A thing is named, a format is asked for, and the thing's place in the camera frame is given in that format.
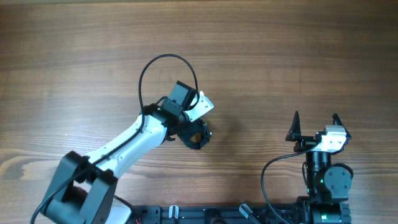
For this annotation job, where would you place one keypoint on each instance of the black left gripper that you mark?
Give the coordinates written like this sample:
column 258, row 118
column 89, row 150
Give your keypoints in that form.
column 191, row 129

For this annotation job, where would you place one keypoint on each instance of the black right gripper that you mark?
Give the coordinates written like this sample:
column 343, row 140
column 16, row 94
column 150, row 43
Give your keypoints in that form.
column 306, row 139

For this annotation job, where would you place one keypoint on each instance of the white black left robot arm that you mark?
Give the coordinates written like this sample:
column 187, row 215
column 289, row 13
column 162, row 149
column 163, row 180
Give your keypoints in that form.
column 82, row 189

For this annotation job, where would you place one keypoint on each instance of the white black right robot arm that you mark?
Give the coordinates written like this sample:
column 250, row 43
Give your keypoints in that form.
column 328, row 183

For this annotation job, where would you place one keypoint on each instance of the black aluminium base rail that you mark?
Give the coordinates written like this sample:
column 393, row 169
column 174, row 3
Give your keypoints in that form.
column 146, row 214

